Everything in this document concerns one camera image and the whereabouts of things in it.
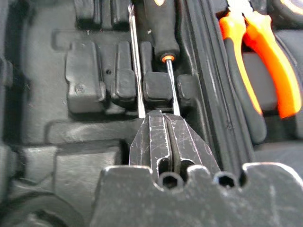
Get black handled screwdriver, orange collar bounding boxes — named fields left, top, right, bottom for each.
left=134, top=0, right=182, bottom=118

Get black plastic tool case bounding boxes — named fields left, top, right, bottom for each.
left=0, top=0, right=303, bottom=227

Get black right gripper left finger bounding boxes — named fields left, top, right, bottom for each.
left=128, top=109, right=171, bottom=183

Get silver flat screwdriver shaft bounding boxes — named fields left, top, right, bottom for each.
left=127, top=4, right=146, bottom=119

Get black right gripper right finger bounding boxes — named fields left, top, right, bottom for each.
left=162, top=113, right=222, bottom=173

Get orange and black pliers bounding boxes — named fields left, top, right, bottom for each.
left=217, top=0, right=303, bottom=145

